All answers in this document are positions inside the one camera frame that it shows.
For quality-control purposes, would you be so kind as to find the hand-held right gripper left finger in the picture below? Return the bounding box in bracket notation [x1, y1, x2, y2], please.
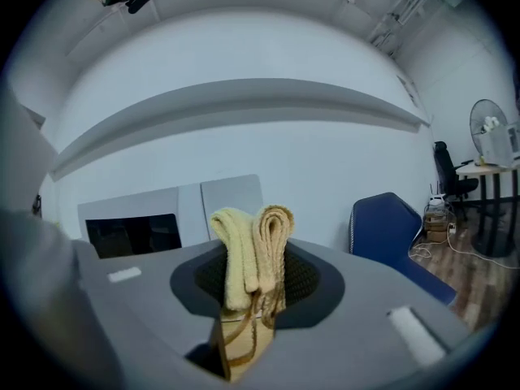
[74, 239, 228, 386]

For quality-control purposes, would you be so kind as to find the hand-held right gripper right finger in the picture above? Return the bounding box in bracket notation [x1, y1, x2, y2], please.
[232, 236, 473, 388]

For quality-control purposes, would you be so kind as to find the white microwave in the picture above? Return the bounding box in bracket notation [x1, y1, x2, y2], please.
[76, 173, 264, 259]

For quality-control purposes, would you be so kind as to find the yellow cloth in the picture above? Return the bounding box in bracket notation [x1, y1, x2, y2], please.
[209, 204, 296, 381]

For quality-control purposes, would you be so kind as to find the blue chair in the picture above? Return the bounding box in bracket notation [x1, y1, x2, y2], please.
[349, 192, 458, 306]

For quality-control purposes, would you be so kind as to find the person's white shirt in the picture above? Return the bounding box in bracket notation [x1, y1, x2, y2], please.
[0, 75, 102, 390]

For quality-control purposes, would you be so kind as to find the cardboard box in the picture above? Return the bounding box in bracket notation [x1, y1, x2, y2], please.
[422, 207, 456, 243]

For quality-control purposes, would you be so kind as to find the white router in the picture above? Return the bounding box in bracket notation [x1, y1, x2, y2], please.
[428, 180, 448, 210]

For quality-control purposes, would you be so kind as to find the black office chair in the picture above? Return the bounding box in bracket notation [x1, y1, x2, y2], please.
[432, 140, 479, 221]

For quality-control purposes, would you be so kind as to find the round wooden table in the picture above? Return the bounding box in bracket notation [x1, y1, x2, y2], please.
[454, 162, 520, 259]

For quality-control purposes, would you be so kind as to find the white countertop appliance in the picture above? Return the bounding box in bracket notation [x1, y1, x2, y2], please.
[479, 122, 520, 167]

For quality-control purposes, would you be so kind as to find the standing fan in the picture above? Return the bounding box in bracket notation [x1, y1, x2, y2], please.
[469, 98, 511, 166]

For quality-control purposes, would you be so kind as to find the white power cable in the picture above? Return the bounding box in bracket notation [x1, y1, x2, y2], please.
[408, 221, 520, 270]

